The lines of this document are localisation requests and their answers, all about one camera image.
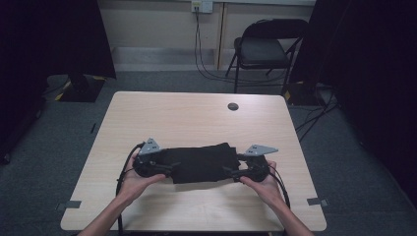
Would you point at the person's left hand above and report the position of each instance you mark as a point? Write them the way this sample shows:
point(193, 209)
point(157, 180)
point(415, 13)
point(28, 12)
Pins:
point(134, 185)

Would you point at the grey wall trunking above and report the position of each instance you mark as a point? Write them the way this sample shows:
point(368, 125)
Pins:
point(157, 59)

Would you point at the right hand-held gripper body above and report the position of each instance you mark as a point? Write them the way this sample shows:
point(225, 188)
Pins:
point(257, 168)

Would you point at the black folding chair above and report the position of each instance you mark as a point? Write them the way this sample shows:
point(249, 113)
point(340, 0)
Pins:
point(262, 52)

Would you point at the person's right hand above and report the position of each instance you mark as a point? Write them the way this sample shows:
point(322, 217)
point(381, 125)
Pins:
point(268, 188)

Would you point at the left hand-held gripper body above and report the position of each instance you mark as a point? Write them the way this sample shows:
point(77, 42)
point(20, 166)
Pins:
point(147, 164)

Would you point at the white wall outlet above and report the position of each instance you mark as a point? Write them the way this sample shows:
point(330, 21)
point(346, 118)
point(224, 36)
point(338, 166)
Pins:
point(202, 6)

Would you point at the black stand base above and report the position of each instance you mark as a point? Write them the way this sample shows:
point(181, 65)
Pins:
point(301, 95)
point(82, 90)

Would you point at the grey tape strip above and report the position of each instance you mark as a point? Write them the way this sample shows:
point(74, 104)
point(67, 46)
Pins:
point(317, 201)
point(69, 205)

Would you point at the round table grommet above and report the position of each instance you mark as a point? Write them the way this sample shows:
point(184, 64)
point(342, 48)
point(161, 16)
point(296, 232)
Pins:
point(233, 106)

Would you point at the black pants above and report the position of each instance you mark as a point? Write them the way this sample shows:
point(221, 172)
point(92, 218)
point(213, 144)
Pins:
point(203, 164)

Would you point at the black curtain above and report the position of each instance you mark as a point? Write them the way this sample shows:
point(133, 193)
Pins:
point(49, 49)
point(370, 82)

